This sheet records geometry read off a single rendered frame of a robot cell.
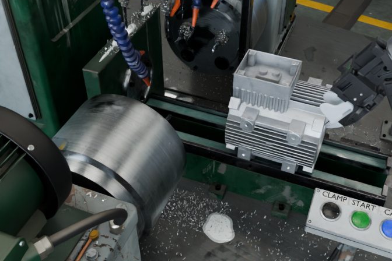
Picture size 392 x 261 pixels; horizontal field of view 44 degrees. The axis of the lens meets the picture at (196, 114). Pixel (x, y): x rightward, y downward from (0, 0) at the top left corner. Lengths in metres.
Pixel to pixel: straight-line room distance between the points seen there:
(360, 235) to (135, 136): 0.42
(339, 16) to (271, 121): 2.55
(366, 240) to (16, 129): 0.58
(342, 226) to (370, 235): 0.05
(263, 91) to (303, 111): 0.09
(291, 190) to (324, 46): 0.74
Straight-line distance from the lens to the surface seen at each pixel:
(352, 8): 3.66
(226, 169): 1.18
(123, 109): 0.90
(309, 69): 1.64
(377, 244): 0.89
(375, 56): 0.89
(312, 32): 1.84
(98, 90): 1.06
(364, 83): 0.90
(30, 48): 1.06
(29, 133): 0.62
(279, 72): 1.04
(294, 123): 1.02
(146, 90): 1.26
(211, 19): 1.28
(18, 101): 1.19
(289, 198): 1.18
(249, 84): 1.01
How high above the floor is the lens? 1.75
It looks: 42 degrees down
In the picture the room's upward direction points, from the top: straight up
